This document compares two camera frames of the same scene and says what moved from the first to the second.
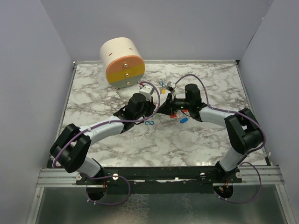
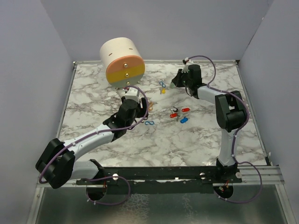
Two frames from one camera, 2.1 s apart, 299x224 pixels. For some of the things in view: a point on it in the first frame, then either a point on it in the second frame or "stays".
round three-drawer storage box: (123, 61) stays
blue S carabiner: (161, 83) stays
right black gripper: (167, 108) -> (176, 80)
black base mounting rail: (158, 180) stays
